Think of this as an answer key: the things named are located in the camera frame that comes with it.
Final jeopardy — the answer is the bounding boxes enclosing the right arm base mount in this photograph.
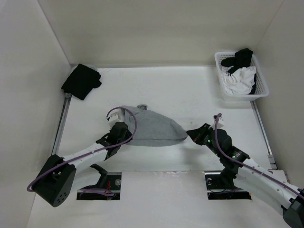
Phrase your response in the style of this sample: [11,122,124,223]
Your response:
[205,171,252,200]

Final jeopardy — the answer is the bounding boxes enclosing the white tank top in basket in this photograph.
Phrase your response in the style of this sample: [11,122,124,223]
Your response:
[221,66,257,95]

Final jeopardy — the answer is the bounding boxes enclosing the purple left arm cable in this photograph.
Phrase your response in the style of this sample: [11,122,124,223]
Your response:
[26,107,138,192]

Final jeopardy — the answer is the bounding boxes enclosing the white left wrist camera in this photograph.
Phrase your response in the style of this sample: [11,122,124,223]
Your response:
[107,110,124,128]

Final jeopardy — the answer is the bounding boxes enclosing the folded grey tank top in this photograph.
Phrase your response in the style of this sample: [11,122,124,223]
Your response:
[86,64,98,71]

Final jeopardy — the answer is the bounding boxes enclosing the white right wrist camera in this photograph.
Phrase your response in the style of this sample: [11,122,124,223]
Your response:
[211,114,224,130]

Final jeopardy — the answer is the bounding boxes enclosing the black tank top in basket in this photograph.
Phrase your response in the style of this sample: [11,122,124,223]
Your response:
[221,48,253,74]

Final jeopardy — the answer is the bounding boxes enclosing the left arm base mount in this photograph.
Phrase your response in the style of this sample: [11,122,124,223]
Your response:
[76,164,122,200]

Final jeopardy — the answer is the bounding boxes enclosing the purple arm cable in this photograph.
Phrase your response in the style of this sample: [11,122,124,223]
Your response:
[213,113,304,198]
[26,107,138,192]

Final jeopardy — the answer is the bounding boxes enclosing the white plastic basket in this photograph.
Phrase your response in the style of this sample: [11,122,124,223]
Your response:
[214,51,269,102]

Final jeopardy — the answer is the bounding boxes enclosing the folded black tank top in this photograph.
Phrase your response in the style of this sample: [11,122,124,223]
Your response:
[61,64,102,100]

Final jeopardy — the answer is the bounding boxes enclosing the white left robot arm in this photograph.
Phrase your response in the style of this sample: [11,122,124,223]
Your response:
[27,122,135,208]

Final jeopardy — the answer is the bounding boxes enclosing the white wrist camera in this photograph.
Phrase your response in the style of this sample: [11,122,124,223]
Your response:
[211,114,224,130]
[107,110,124,128]

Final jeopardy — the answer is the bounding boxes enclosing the grey tank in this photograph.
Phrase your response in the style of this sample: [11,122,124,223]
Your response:
[122,104,188,147]
[86,64,98,71]

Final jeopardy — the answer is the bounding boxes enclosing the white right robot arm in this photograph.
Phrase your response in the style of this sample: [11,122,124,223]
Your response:
[187,123,304,228]

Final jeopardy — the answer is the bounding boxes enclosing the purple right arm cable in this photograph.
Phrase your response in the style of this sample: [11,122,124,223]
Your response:
[213,113,304,198]

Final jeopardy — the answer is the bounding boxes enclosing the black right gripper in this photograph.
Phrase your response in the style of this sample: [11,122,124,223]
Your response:
[186,123,222,158]

